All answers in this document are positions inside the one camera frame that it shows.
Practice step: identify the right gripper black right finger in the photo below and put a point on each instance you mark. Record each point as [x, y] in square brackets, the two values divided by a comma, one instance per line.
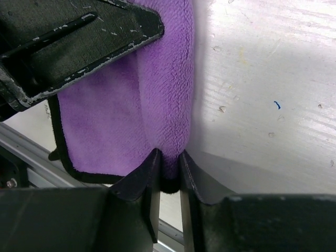
[206, 214]

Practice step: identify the aluminium mounting rail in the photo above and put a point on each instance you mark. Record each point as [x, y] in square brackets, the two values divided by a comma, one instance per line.
[44, 173]

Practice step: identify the purple microfiber towel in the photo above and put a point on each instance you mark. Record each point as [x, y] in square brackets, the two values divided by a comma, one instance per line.
[108, 123]

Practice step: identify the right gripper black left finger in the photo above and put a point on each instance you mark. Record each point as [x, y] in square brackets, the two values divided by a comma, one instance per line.
[133, 204]

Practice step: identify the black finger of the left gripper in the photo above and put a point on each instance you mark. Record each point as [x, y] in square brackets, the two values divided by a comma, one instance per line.
[47, 46]

